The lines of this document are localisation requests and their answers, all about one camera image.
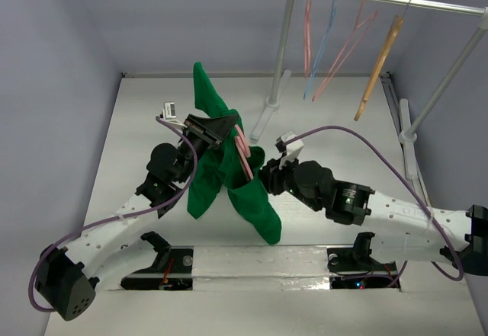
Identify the pink hanger leftmost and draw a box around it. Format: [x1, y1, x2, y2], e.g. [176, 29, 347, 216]
[303, 0, 312, 78]

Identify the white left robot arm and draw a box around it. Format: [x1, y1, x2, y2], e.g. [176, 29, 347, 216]
[28, 113, 239, 321]

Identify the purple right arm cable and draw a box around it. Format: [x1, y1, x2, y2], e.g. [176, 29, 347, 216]
[281, 125, 466, 290]

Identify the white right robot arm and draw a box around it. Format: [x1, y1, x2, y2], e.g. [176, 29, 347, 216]
[258, 159, 487, 276]

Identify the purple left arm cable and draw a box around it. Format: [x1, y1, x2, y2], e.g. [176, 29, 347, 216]
[29, 114, 199, 311]

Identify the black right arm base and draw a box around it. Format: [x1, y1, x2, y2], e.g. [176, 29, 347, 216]
[327, 232, 400, 290]

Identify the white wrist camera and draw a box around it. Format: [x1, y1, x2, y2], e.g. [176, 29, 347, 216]
[156, 101, 187, 130]
[275, 130, 304, 170]

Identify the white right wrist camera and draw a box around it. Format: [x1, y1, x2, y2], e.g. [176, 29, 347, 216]
[275, 130, 304, 170]

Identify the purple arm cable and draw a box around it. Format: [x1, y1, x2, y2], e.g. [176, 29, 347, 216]
[29, 114, 199, 311]
[281, 125, 466, 290]

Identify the pink plastic hanger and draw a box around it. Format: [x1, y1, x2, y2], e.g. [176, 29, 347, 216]
[234, 124, 254, 182]

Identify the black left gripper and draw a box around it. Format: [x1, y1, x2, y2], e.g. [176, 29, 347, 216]
[175, 114, 237, 184]

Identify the blue wire hanger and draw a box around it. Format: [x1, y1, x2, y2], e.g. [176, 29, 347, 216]
[303, 0, 337, 100]

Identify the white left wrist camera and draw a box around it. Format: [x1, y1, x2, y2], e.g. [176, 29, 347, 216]
[156, 101, 187, 130]

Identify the orange wooden hanger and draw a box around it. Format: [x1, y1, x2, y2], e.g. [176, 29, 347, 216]
[354, 2, 410, 121]

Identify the pink hanger middle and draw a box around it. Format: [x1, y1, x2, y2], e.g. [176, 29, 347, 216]
[312, 0, 378, 101]

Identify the green t shirt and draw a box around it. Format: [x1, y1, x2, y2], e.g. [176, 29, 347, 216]
[186, 61, 283, 246]

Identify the white clothes rack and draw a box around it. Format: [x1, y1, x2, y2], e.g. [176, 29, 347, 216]
[251, 0, 487, 203]

